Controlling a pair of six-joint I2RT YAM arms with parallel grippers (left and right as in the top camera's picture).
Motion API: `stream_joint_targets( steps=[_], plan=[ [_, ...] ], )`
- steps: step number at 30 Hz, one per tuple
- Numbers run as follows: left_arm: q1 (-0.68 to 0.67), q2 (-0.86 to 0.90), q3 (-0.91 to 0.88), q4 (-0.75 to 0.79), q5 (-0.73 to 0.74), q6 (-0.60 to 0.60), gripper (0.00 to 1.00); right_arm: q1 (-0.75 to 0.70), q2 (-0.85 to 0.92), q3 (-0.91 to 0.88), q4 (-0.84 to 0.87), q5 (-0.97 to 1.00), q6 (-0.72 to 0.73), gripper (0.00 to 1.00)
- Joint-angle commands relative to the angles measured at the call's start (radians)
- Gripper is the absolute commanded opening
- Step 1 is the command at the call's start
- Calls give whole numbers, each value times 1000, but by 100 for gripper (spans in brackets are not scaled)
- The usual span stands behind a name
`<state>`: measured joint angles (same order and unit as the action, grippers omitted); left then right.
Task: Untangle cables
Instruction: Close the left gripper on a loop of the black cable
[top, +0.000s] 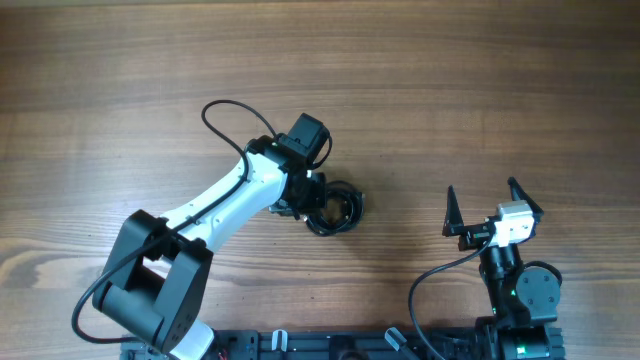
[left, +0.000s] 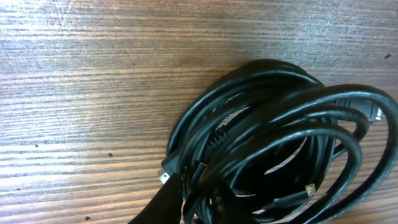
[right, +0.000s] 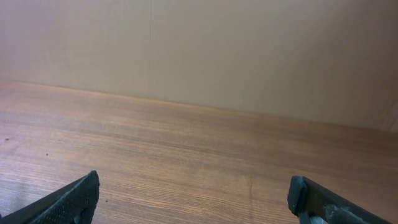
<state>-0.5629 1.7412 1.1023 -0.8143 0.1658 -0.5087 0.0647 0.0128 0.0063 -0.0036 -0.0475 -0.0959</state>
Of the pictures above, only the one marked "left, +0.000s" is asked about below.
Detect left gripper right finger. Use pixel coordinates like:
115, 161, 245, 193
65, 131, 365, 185
212, 181, 258, 224

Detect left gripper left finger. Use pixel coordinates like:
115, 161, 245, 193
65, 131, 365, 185
128, 174, 183, 224

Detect thick black USB cable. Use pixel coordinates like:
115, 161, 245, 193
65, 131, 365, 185
158, 58, 398, 224

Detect thin black USB cable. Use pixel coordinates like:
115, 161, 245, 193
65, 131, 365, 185
186, 146, 346, 218

